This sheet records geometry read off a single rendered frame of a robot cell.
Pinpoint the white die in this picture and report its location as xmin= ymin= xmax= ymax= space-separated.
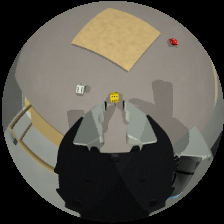
xmin=76 ymin=84 xmax=86 ymax=94

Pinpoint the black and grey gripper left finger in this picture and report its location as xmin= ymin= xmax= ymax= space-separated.
xmin=54 ymin=101 xmax=107 ymax=175

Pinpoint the tan mat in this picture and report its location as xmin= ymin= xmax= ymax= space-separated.
xmin=71 ymin=8 xmax=161 ymax=71

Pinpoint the yellow die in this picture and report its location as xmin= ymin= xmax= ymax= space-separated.
xmin=110 ymin=92 xmax=119 ymax=102

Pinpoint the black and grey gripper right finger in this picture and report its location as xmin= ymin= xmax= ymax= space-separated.
xmin=123 ymin=100 xmax=177 ymax=173

